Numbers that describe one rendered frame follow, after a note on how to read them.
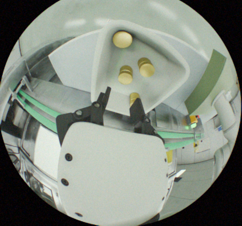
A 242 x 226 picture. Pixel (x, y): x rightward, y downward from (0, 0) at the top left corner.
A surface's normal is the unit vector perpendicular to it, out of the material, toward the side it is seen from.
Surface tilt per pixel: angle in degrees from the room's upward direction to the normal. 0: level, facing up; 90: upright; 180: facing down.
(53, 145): 90
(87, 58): 0
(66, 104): 90
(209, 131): 90
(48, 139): 90
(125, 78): 0
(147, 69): 0
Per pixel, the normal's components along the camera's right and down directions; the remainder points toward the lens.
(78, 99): 0.33, -0.49
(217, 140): -0.94, -0.29
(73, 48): -0.12, 0.82
